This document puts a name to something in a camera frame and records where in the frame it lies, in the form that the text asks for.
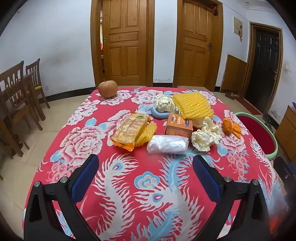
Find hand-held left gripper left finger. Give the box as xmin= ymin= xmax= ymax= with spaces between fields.
xmin=23 ymin=154 xmax=102 ymax=241

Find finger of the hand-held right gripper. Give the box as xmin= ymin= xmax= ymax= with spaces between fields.
xmin=273 ymin=157 xmax=296 ymax=193

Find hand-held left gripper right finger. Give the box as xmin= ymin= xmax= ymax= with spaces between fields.
xmin=192 ymin=155 xmax=277 ymax=241

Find clear plastic bag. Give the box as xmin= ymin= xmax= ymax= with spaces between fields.
xmin=147 ymin=135 xmax=189 ymax=155

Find orange wrapper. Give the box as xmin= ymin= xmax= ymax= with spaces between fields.
xmin=222 ymin=117 xmax=241 ymax=139

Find small orange cardboard box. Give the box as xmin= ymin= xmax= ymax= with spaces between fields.
xmin=165 ymin=113 xmax=194 ymax=139

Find yellow snack packet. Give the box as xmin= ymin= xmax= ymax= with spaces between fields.
xmin=110 ymin=112 xmax=152 ymax=151

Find small yellow foam fruit net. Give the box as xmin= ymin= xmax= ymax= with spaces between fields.
xmin=135 ymin=122 xmax=158 ymax=147

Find large yellow foam fruit net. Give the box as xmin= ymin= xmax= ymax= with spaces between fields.
xmin=172 ymin=92 xmax=214 ymax=119

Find light blue dish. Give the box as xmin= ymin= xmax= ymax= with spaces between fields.
xmin=150 ymin=107 xmax=176 ymax=119

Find foil ball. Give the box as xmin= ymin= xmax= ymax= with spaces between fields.
xmin=154 ymin=95 xmax=176 ymax=113

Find wooden cabinet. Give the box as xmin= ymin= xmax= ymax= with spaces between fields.
xmin=275 ymin=105 xmax=296 ymax=165

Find red basin green rim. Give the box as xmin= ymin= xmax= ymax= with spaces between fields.
xmin=235 ymin=112 xmax=278 ymax=160

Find red floral tablecloth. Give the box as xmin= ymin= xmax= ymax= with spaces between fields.
xmin=22 ymin=86 xmax=285 ymax=241

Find dark shoes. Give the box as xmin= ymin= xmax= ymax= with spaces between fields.
xmin=262 ymin=115 xmax=277 ymax=129

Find red door mat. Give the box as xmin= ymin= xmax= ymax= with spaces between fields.
xmin=233 ymin=96 xmax=263 ymax=115

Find apple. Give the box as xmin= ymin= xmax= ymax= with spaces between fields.
xmin=98 ymin=79 xmax=118 ymax=98

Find wooden chair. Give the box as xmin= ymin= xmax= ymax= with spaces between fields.
xmin=25 ymin=58 xmax=51 ymax=121
xmin=0 ymin=61 xmax=43 ymax=158

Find dark metal door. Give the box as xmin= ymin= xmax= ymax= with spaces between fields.
xmin=240 ymin=22 xmax=284 ymax=115

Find wooden panel door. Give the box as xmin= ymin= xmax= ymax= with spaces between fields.
xmin=173 ymin=0 xmax=223 ymax=92
xmin=90 ymin=0 xmax=155 ymax=87

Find wooden wall panel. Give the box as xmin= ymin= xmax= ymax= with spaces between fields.
xmin=220 ymin=54 xmax=248 ymax=93

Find wall electrical box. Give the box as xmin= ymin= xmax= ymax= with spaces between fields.
xmin=233 ymin=17 xmax=243 ymax=42

